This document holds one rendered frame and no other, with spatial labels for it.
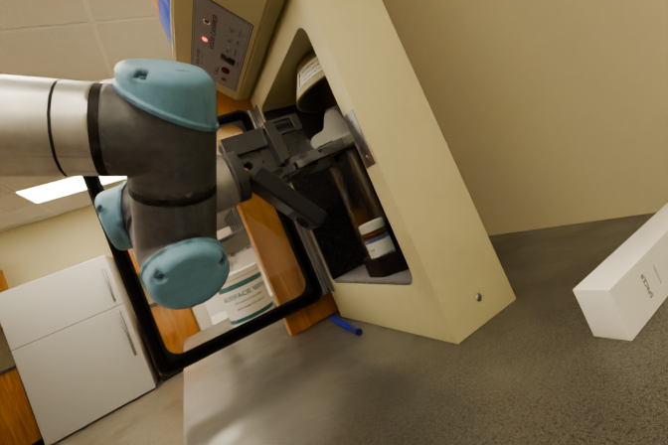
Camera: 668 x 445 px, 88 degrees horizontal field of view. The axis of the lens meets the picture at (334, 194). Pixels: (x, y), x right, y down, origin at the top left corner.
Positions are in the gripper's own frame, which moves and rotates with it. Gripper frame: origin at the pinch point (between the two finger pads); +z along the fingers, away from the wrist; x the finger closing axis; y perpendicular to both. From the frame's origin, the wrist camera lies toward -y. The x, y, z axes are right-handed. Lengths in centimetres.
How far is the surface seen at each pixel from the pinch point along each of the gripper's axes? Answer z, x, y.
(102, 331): -133, 474, -24
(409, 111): 0.5, -14.1, -0.4
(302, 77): -4.1, -1.6, 12.7
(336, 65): -6.5, -14.0, 7.7
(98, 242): -110, 542, 91
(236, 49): -10.4, 2.5, 21.7
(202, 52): -14.0, 8.0, 25.5
